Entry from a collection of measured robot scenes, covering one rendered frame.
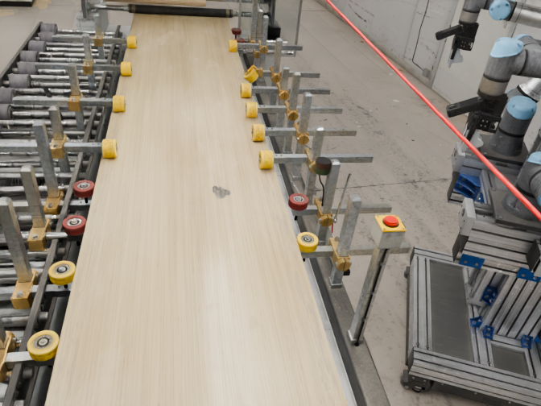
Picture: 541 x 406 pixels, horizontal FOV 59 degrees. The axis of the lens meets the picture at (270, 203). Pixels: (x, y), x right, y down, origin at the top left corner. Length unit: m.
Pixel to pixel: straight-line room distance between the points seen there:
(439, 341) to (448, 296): 0.34
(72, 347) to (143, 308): 0.22
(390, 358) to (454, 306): 0.44
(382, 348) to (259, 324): 1.31
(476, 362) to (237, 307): 1.35
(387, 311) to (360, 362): 1.19
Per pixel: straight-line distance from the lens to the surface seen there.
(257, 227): 1.78
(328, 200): 1.91
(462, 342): 2.58
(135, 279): 1.59
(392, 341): 2.72
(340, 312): 1.81
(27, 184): 1.80
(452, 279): 2.88
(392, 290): 2.98
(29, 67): 3.38
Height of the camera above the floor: 2.03
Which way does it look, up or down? 36 degrees down
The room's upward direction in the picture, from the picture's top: 7 degrees clockwise
